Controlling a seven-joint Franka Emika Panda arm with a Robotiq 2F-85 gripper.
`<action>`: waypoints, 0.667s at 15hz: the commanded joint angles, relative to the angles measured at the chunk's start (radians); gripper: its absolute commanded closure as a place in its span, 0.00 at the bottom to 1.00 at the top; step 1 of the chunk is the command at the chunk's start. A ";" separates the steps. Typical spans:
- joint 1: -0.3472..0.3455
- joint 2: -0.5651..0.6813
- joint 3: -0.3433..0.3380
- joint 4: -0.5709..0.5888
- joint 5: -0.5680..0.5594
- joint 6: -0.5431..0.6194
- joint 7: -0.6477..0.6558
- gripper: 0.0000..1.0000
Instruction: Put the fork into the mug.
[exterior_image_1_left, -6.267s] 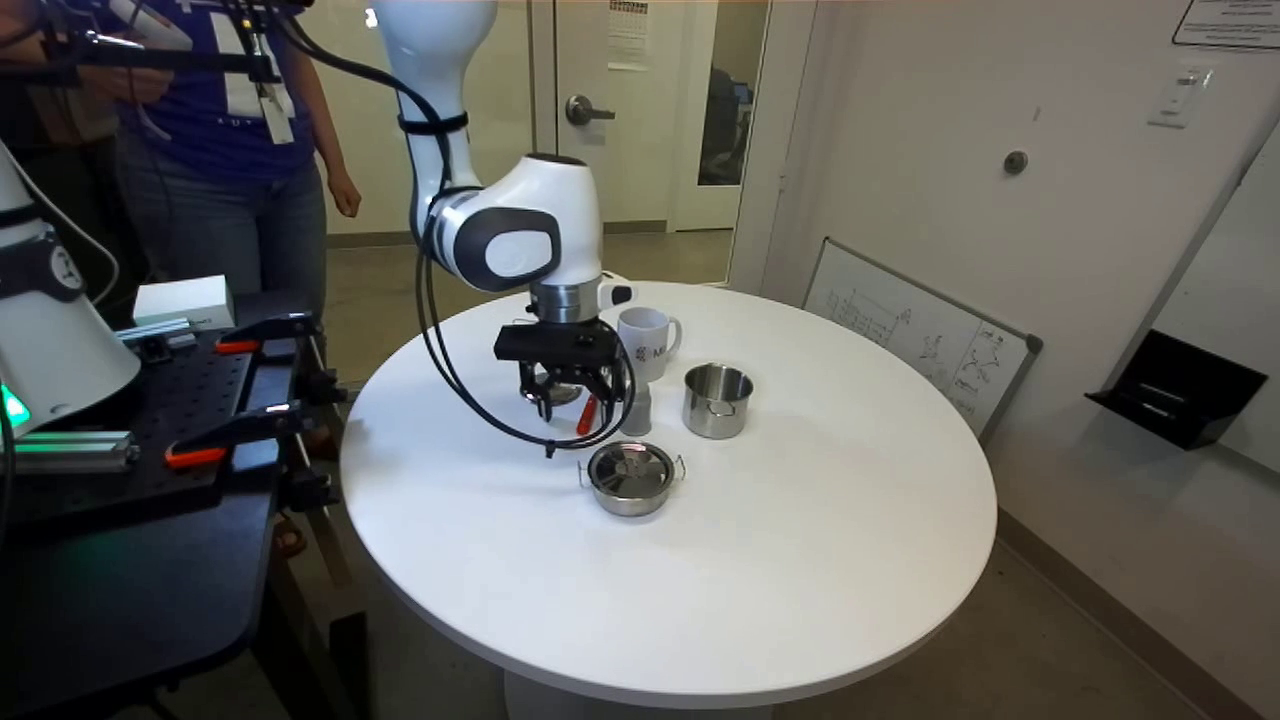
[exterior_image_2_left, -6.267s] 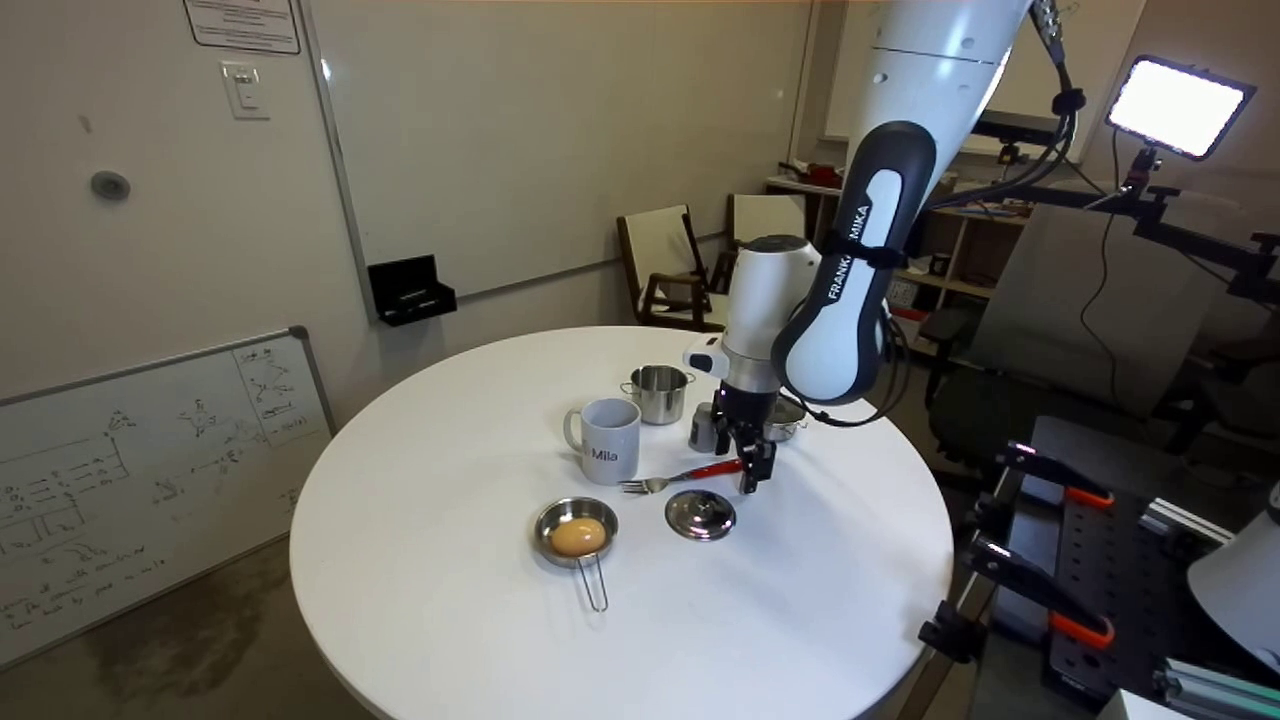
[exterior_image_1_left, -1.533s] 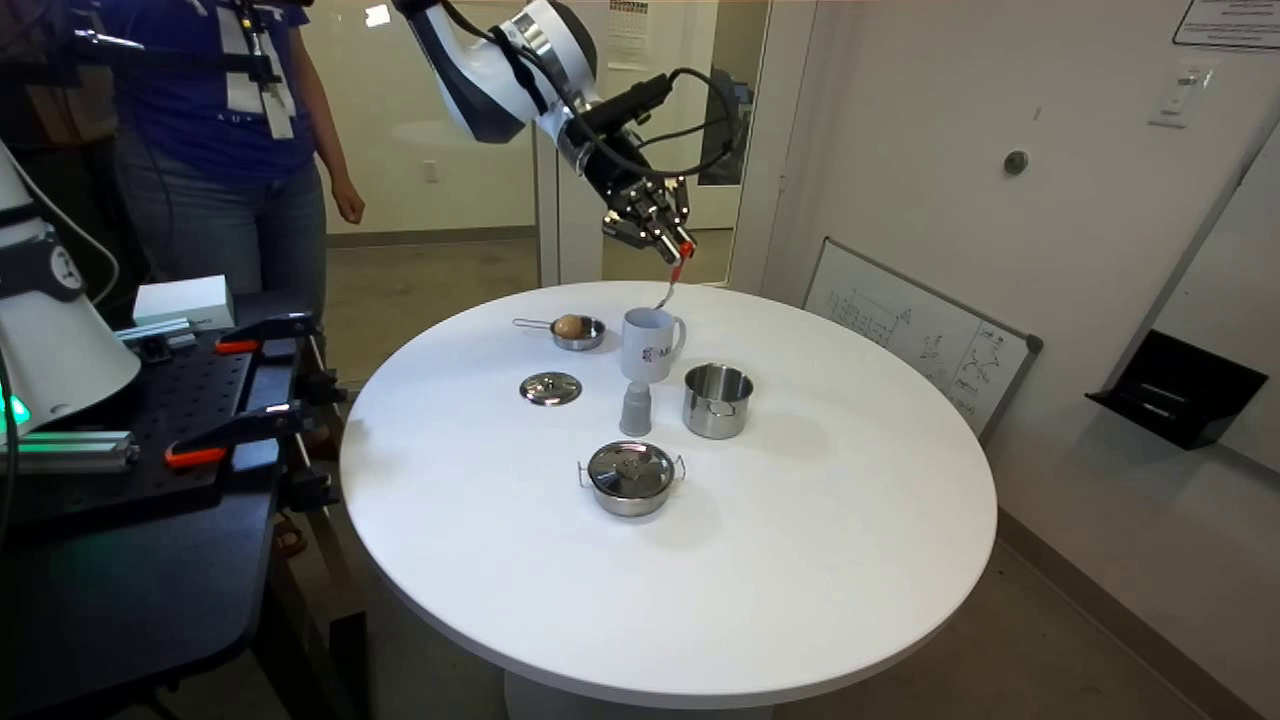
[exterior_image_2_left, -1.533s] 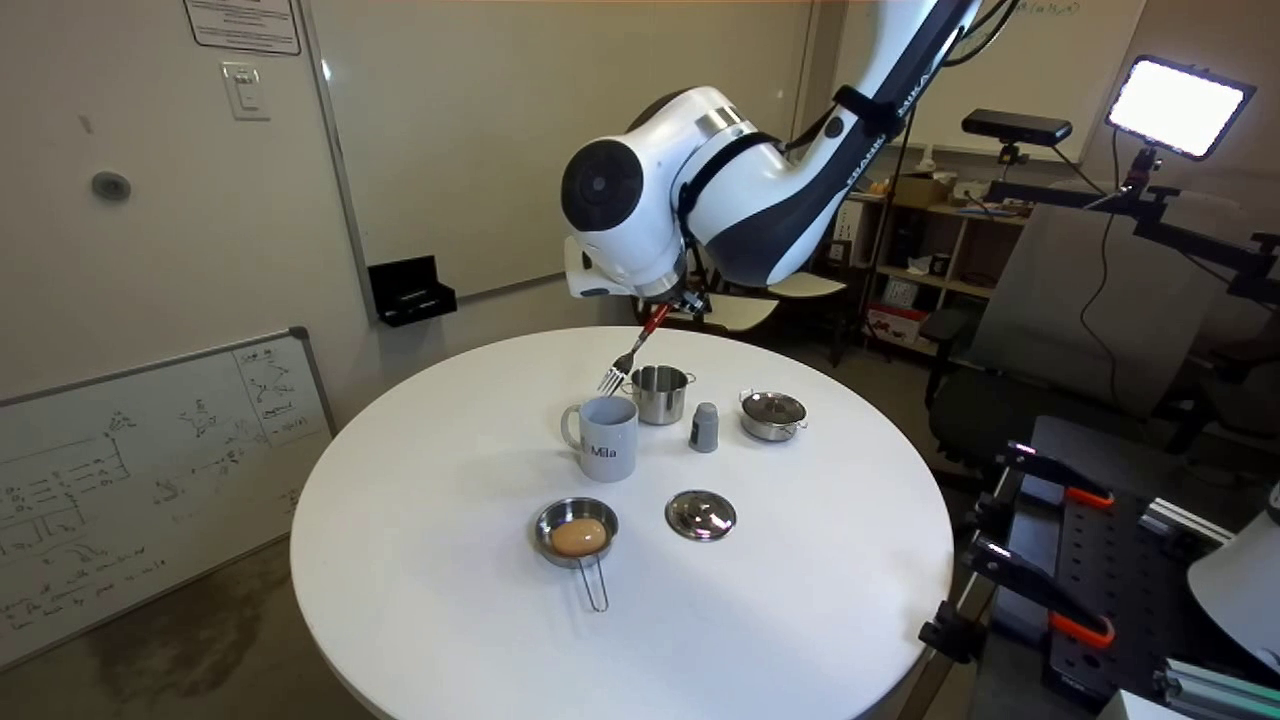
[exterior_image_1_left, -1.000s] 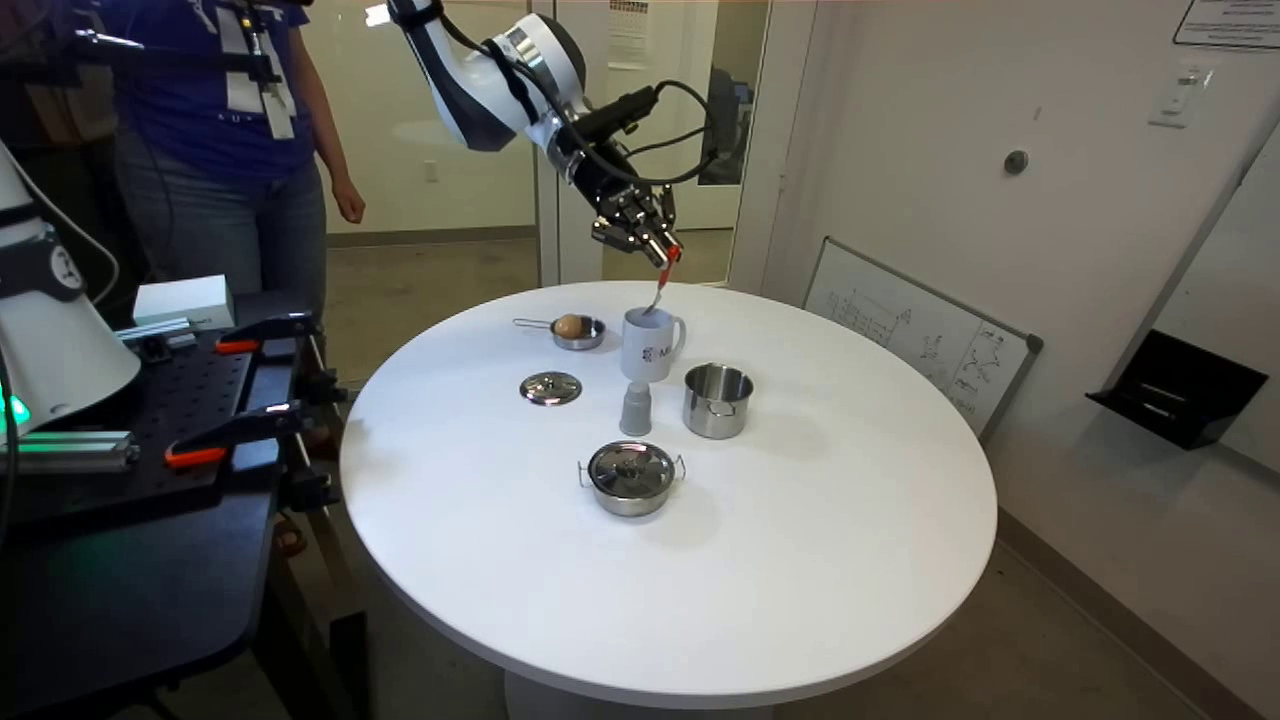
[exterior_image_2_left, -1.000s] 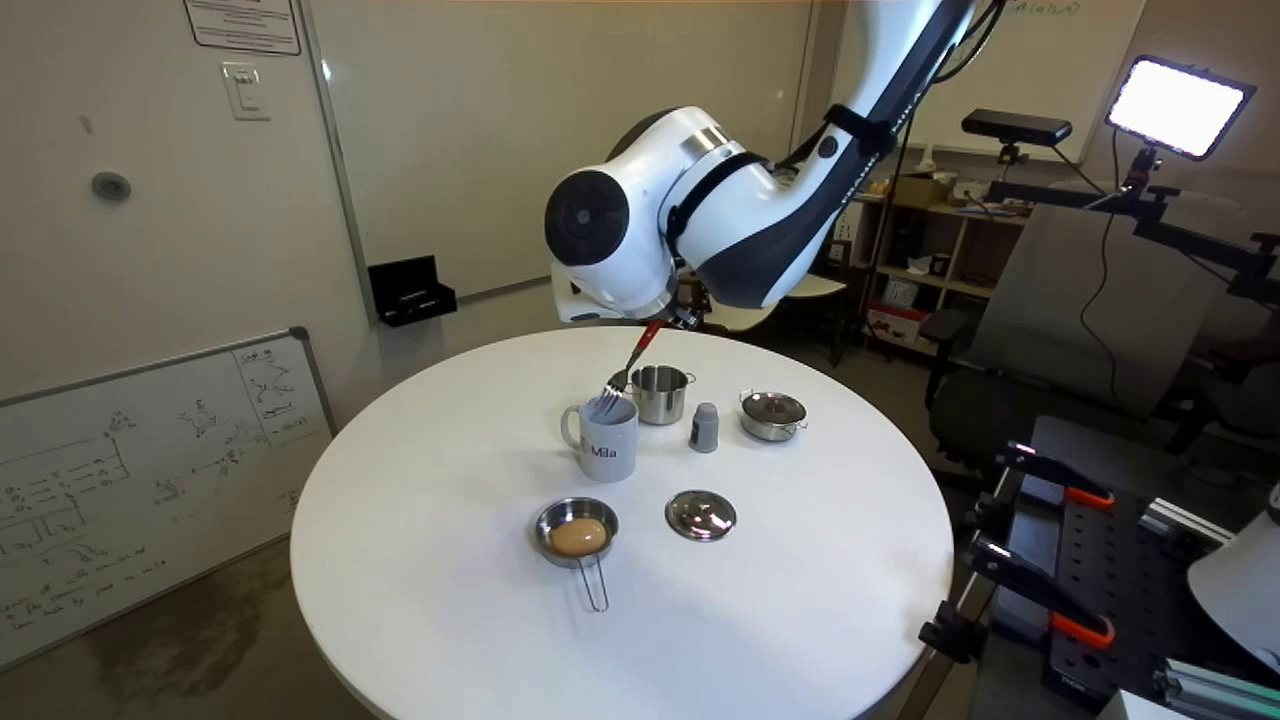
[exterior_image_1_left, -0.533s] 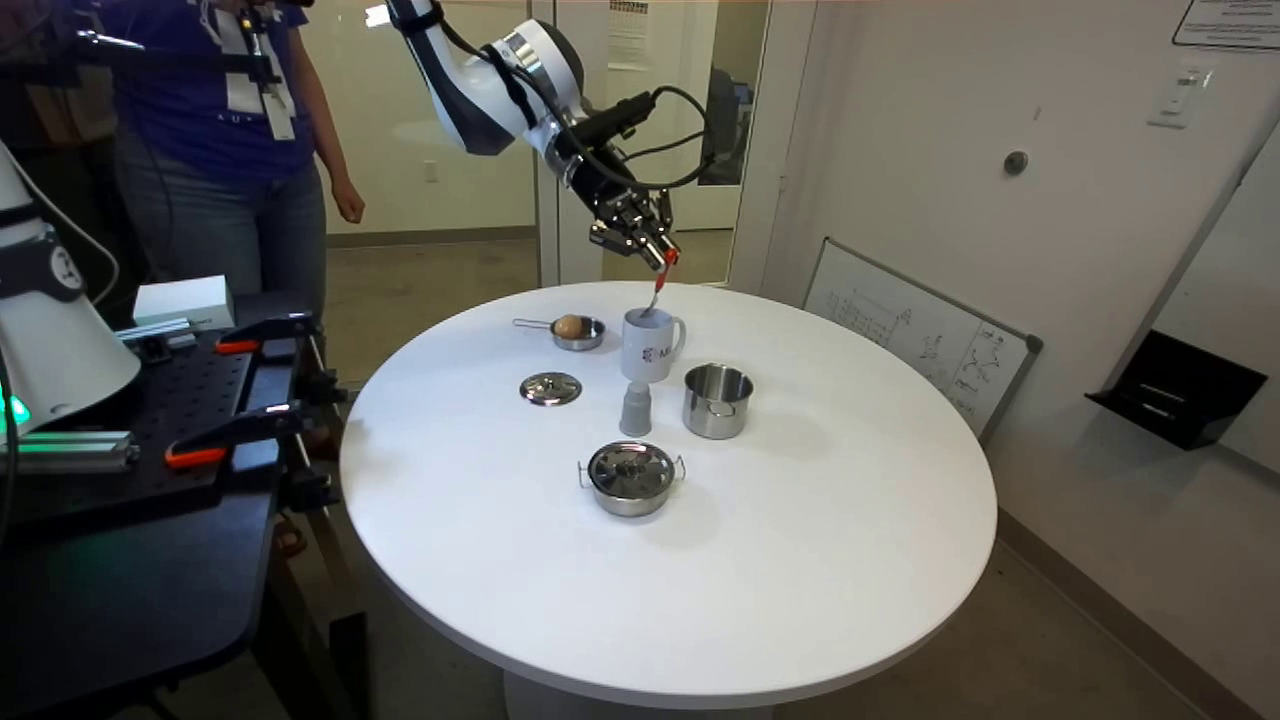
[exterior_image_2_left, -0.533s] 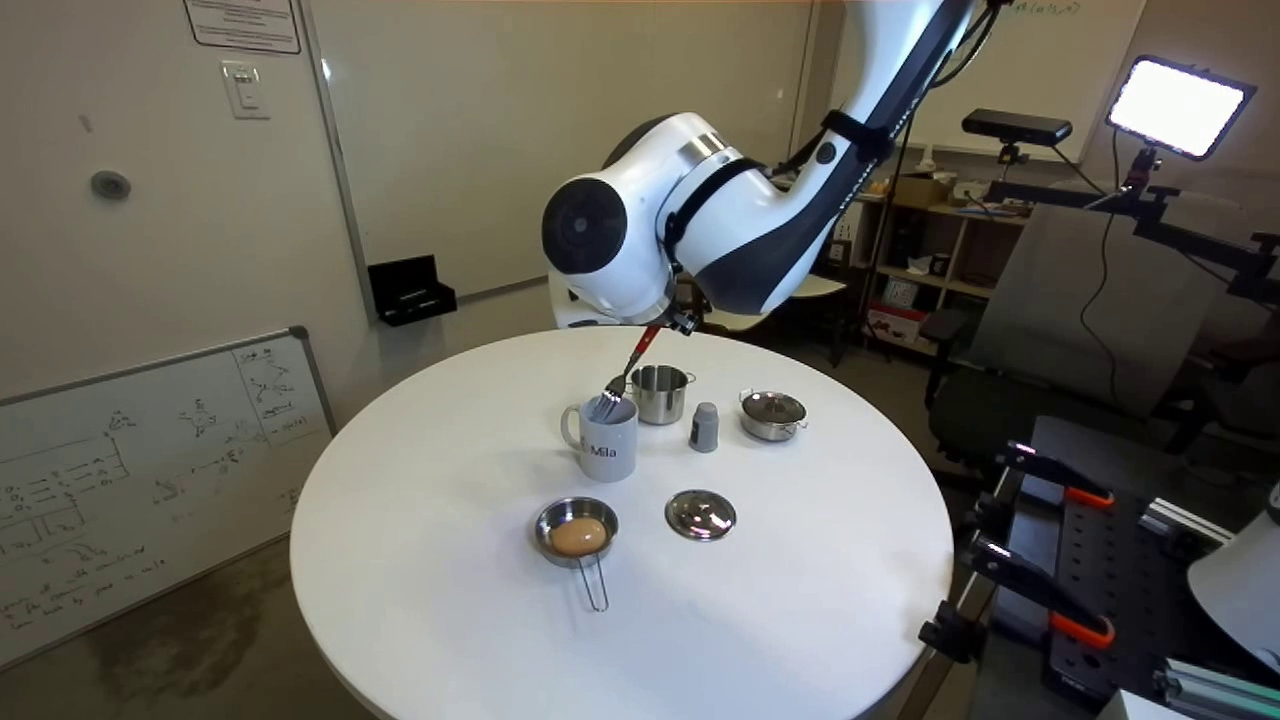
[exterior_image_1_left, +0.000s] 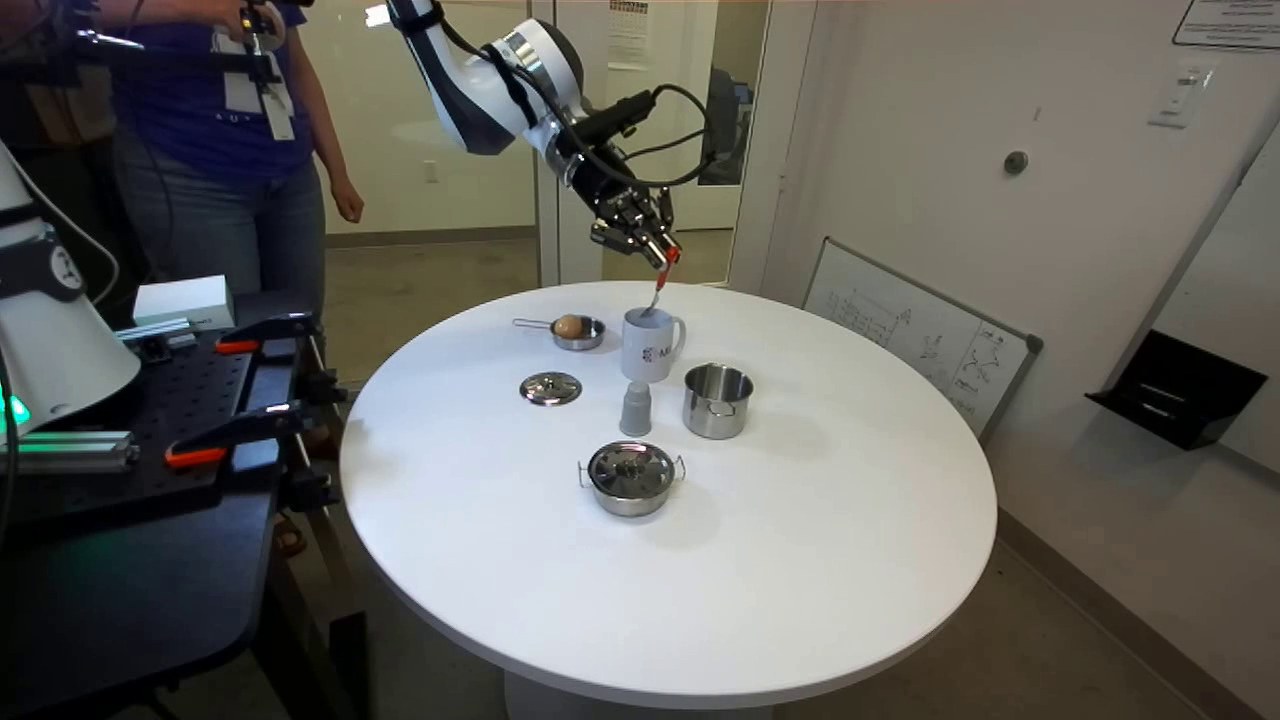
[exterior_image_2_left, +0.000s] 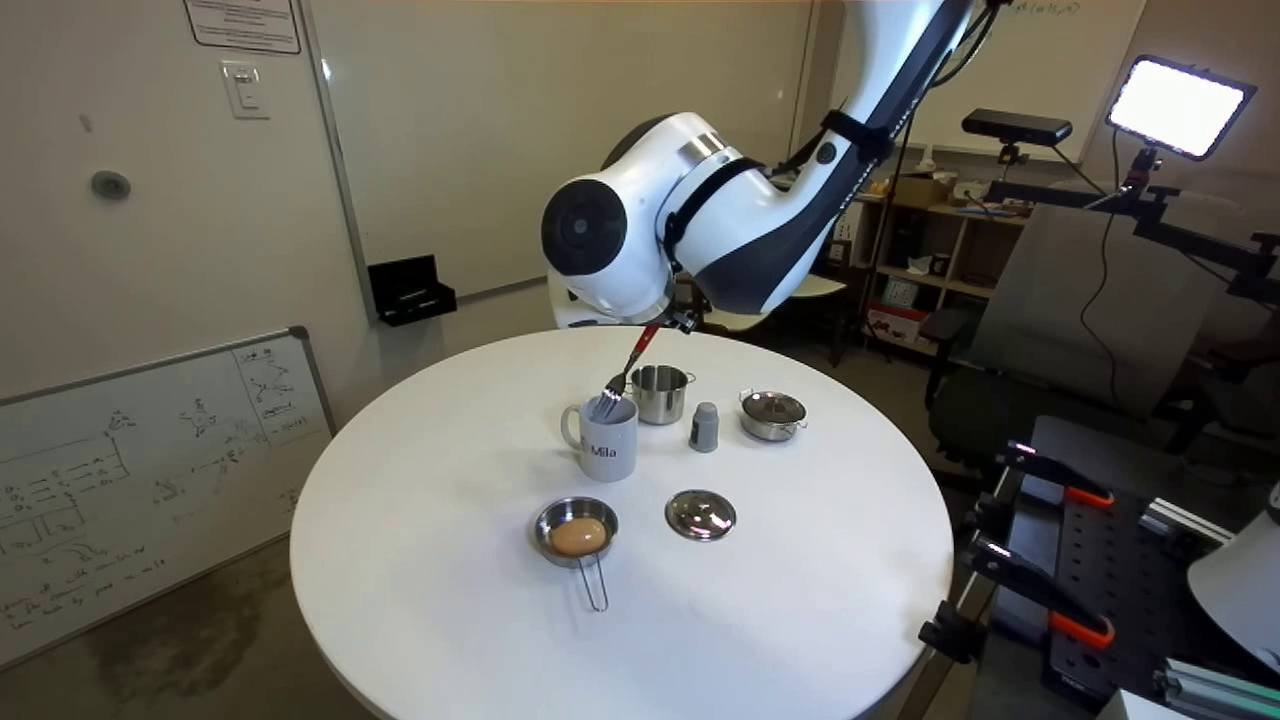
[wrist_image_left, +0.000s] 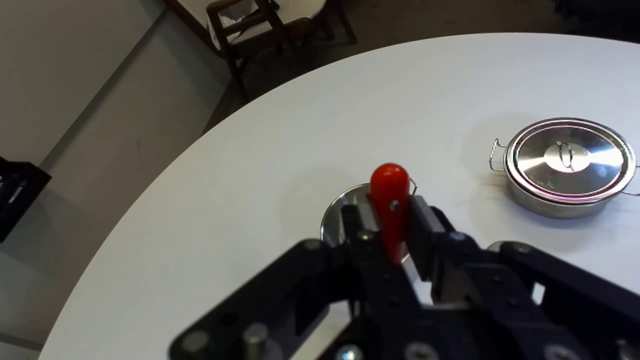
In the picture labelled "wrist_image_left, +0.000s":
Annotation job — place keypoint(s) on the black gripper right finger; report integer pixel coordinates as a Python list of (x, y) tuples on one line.
[(436, 247)]

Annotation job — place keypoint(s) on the steel pot with lid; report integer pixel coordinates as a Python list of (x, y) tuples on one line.
[(566, 162)]

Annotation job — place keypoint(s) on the dark wooden chair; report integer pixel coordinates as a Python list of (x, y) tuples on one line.
[(293, 33)]

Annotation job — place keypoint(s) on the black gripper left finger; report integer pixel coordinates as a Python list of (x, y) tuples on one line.
[(363, 231)]

